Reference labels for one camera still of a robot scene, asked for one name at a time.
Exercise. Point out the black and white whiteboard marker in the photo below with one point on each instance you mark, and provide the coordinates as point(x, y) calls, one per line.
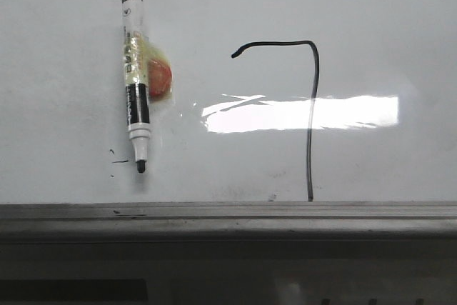
point(146, 74)

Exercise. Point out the white whiteboard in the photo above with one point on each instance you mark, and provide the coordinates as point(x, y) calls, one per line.
point(379, 76)

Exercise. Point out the grey aluminium whiteboard frame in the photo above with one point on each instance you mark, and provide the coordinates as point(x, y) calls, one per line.
point(226, 221)

